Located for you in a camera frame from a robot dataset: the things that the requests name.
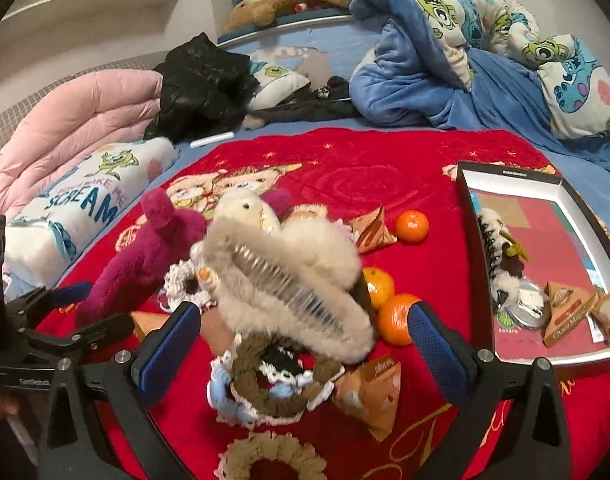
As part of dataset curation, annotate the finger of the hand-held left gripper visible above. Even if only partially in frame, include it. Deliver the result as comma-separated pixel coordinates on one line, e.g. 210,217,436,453
22,312,136,363
5,281,94,331

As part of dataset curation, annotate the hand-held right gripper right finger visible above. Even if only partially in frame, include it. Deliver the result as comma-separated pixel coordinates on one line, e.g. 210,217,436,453
407,301,573,480

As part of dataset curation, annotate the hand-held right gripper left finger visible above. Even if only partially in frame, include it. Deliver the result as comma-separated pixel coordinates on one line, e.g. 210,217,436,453
37,301,203,480

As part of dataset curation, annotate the round badge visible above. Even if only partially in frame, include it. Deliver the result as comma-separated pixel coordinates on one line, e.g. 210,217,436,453
510,280,550,331

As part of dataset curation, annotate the black white furry hair claw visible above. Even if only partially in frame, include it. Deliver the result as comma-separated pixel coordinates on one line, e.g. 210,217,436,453
476,208,520,311

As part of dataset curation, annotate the brown snack packet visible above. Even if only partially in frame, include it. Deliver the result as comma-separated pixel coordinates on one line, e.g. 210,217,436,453
542,295,598,348

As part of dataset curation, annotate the green brown hair accessory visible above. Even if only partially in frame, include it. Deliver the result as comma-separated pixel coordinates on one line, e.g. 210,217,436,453
500,230,530,281

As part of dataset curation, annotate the beige furry hair claw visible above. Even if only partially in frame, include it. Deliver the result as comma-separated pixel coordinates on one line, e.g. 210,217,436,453
192,217,378,366

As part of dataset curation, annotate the black box with red inside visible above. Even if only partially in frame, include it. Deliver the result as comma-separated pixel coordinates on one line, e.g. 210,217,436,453
456,160,610,367

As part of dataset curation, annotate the brown makeup sponge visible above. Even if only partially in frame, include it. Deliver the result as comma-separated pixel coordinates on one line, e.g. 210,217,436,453
199,310,240,358

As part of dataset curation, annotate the orange mandarin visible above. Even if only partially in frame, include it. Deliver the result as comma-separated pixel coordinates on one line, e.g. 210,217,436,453
396,210,430,246
377,292,423,347
361,266,396,311

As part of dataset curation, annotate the cream crochet scrunchie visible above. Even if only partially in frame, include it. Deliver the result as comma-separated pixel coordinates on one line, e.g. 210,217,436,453
160,255,220,311

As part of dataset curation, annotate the magenta plush hair claw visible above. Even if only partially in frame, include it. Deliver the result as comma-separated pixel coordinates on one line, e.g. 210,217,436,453
75,187,294,328

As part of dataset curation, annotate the blue white scrunchie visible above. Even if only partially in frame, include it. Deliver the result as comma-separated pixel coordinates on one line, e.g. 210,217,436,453
207,350,306,428

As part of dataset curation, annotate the long monster print pillow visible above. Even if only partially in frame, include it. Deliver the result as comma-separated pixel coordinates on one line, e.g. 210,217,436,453
2,137,180,301

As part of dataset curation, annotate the blue white crochet item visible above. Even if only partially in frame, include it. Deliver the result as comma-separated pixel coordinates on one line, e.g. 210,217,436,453
230,332,346,418

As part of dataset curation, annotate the tan crochet scrunchie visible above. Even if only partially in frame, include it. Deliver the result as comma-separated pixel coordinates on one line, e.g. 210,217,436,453
215,430,328,480

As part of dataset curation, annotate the cream plush bunny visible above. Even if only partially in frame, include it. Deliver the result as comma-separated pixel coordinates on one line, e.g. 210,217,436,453
212,189,286,238

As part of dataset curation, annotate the pink quilt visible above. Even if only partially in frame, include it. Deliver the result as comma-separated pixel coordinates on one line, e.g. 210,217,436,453
0,70,166,216

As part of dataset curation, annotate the red printed blanket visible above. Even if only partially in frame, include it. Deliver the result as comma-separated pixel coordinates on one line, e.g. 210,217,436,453
35,127,610,480

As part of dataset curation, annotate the white stick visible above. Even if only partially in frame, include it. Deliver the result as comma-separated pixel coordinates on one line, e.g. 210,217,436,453
190,131,236,148

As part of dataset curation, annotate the black jacket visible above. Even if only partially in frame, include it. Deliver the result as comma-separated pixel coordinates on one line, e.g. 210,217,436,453
144,32,260,143

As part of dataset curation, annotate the dark clothing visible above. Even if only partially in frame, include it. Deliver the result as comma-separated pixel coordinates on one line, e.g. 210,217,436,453
242,76,366,128

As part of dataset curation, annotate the blue monster print blanket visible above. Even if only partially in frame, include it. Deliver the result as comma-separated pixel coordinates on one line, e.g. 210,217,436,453
349,0,610,181

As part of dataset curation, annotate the small monster print pillow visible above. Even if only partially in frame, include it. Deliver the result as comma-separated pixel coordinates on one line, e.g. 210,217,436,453
245,50,310,111

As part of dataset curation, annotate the blue bed sheet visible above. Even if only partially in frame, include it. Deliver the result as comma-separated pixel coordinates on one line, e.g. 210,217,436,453
35,15,610,311

